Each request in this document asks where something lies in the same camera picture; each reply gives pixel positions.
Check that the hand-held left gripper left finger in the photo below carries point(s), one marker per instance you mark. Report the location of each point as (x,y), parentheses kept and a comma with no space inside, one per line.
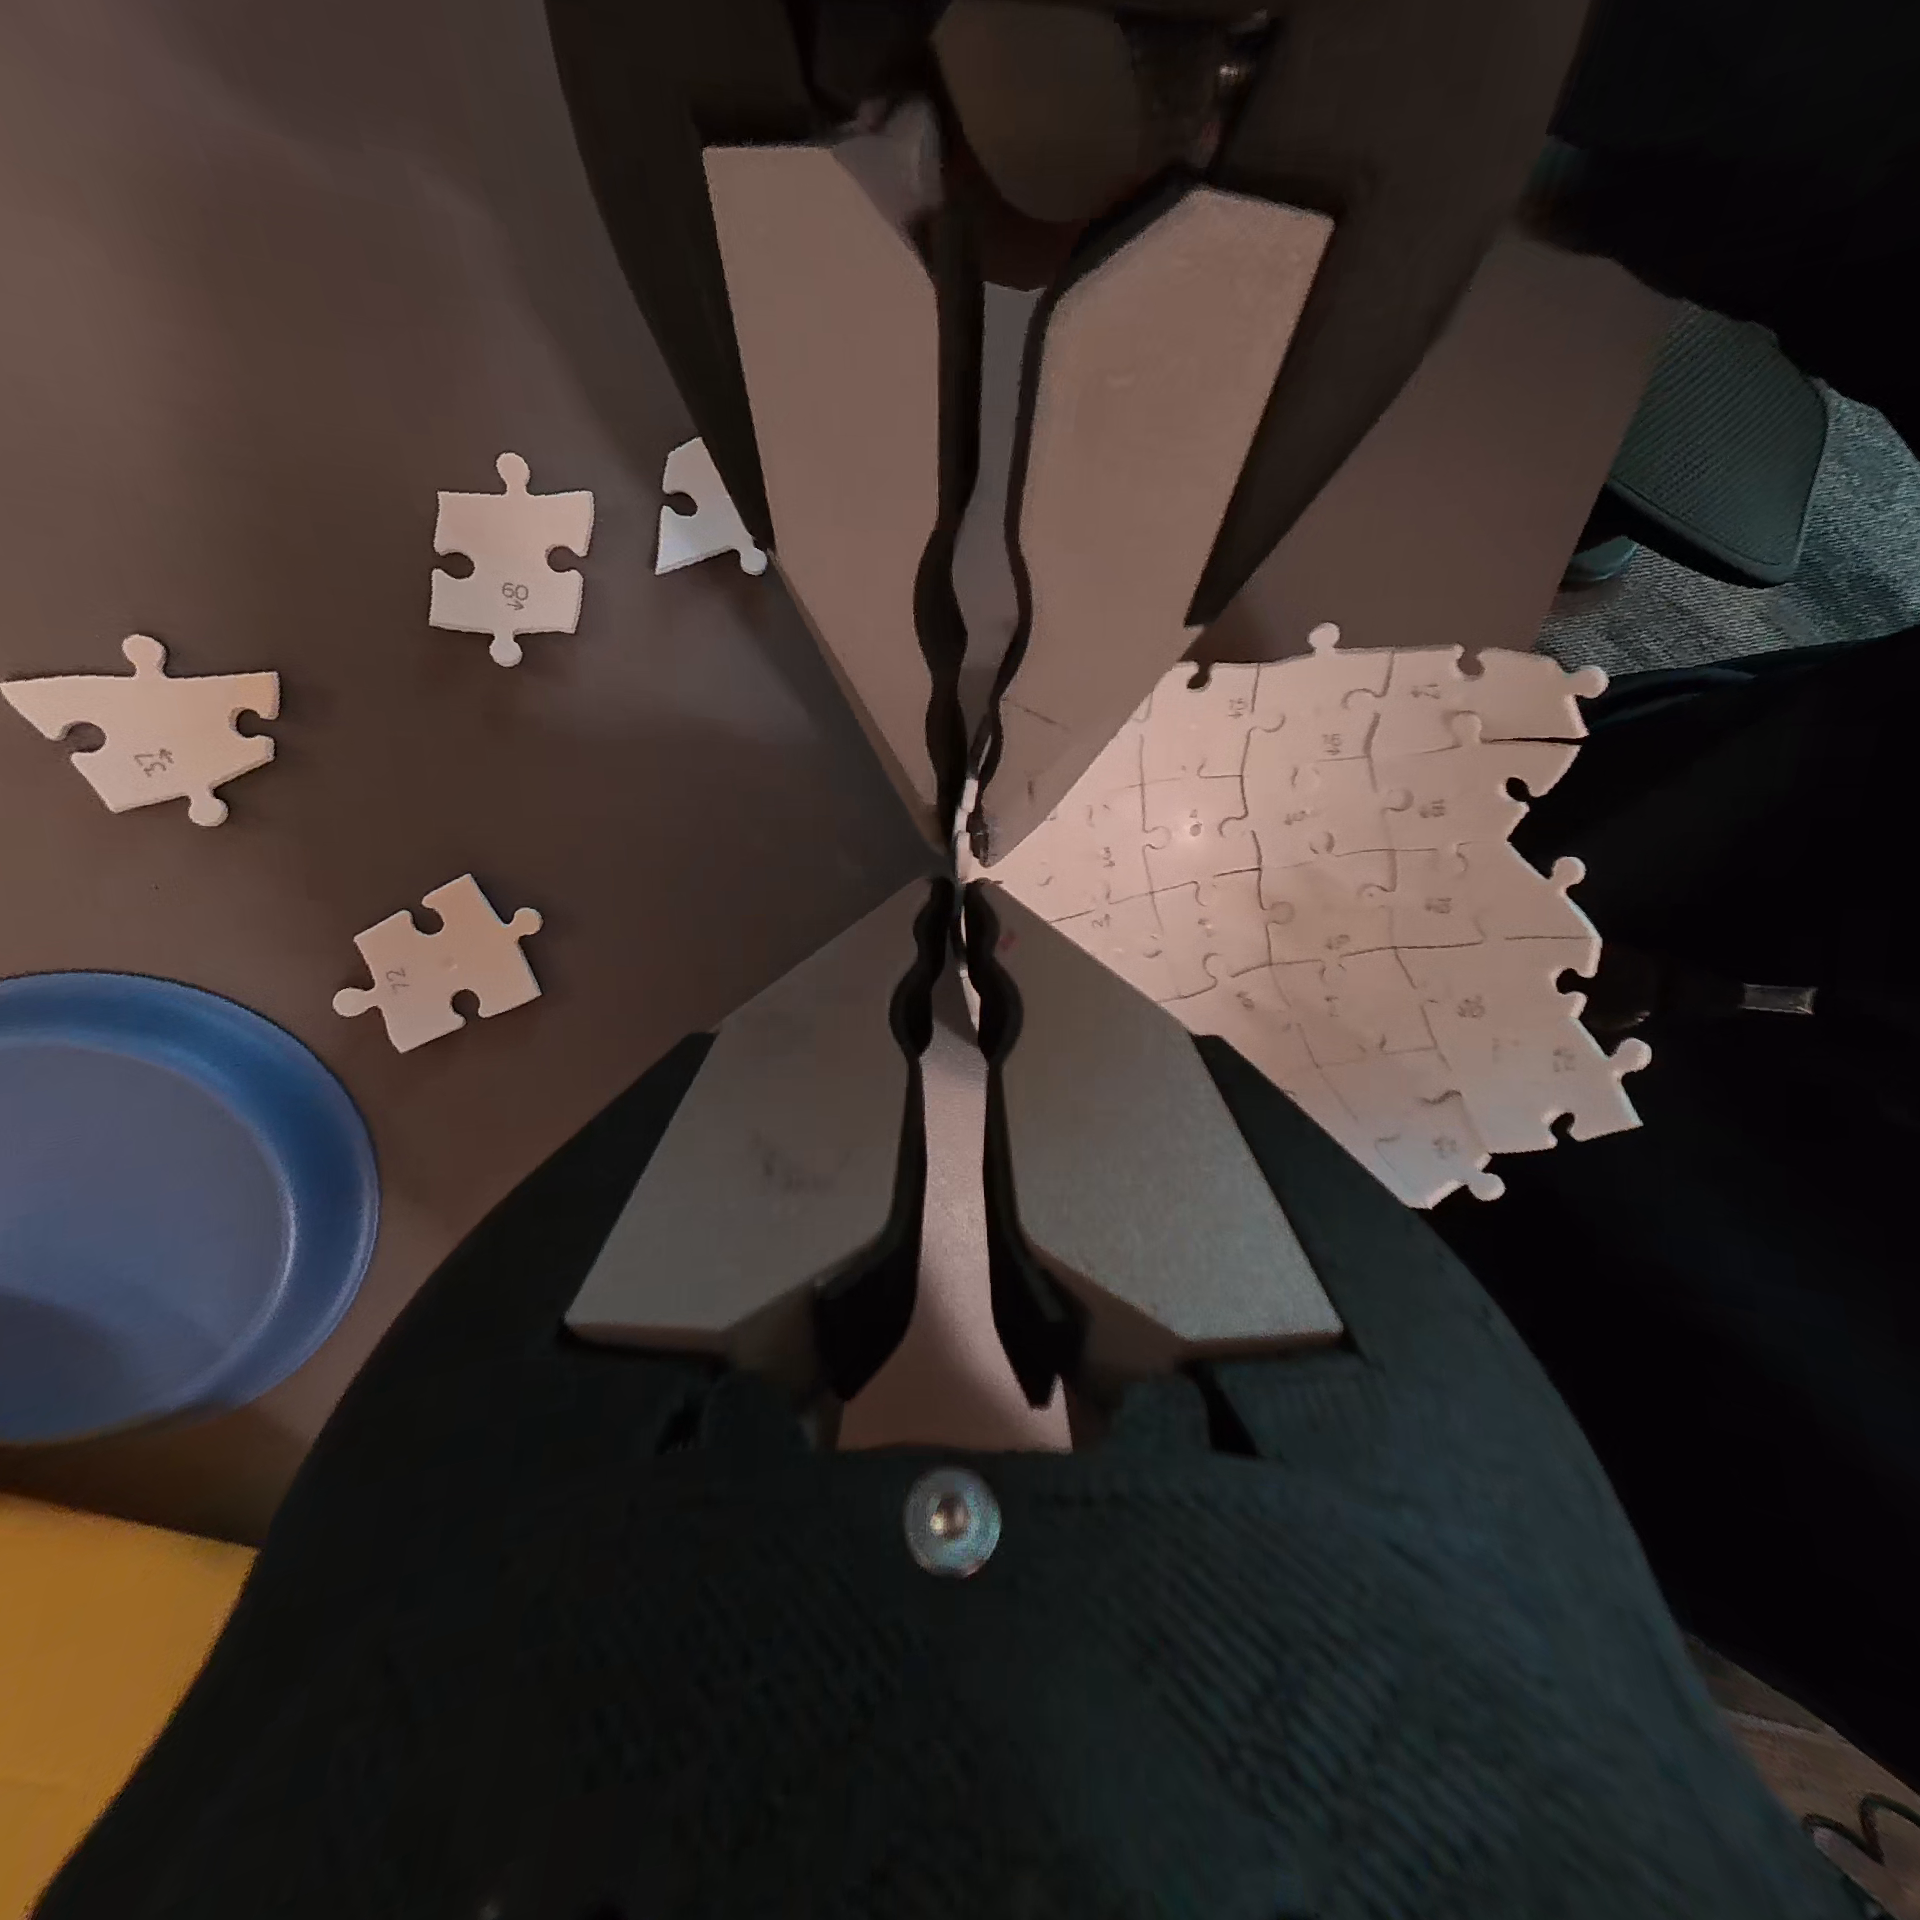
(748,1188)

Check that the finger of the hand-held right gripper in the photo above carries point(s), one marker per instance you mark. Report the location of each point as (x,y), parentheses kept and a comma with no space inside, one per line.
(1154,419)
(839,389)

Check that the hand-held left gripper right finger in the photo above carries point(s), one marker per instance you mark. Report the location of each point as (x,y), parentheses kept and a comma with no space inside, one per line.
(1170,1188)

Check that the blue and white puzzle ball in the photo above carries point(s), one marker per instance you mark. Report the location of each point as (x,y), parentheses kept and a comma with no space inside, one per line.
(1348,900)

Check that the white puzzle piece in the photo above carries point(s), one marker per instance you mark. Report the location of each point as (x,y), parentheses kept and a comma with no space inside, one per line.
(436,969)
(152,735)
(511,580)
(697,516)
(976,794)

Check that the grey mesh office chair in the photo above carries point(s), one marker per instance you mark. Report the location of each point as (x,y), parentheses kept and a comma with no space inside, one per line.
(1726,451)

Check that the person's torso in dark clothing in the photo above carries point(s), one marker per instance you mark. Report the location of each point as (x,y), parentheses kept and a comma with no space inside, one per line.
(1726,1274)

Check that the blue round plastic stand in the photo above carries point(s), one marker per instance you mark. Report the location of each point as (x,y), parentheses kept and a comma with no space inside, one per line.
(152,1199)

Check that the black badge reel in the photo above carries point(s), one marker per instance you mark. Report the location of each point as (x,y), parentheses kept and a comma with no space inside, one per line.
(1778,994)

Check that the yellow plastic bin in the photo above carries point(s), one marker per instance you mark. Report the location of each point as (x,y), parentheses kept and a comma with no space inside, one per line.
(90,1681)

